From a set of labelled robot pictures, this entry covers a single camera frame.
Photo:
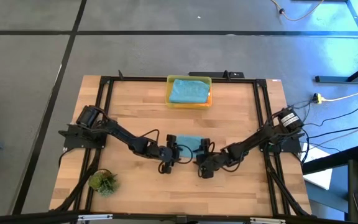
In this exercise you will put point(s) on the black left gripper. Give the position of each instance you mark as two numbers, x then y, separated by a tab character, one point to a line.
162	154

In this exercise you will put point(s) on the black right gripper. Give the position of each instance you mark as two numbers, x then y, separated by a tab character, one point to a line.
216	160

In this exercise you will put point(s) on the light blue microfiber towel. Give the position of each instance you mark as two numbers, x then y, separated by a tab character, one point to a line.
190	143
188	91

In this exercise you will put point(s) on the orange microfiber towel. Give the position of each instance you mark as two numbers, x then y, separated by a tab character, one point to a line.
210	100

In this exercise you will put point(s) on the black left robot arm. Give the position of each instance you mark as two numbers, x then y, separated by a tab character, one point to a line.
120	133

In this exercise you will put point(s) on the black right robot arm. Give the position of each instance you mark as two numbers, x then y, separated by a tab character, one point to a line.
259	137

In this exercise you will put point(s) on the yellow translucent plastic bin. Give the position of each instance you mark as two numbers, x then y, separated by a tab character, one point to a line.
185	106

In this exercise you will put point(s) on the small green moss plant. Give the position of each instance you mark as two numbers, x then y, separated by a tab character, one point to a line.
102	183

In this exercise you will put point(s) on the black control box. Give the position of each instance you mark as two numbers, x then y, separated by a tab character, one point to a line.
210	74

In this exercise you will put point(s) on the white paper box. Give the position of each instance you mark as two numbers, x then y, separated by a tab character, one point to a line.
320	179

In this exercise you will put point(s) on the yellow power plug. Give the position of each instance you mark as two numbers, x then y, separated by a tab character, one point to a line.
318	98

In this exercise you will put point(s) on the black desk leg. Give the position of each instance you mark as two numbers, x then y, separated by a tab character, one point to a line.
331	79

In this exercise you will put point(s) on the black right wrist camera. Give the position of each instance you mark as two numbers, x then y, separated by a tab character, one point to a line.
201	159

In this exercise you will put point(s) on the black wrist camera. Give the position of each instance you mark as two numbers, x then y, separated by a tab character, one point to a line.
201	159
175	154

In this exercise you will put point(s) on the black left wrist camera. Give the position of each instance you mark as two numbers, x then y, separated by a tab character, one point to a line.
175	154

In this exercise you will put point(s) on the black aluminium table frame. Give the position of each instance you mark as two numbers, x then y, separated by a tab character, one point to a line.
270	193

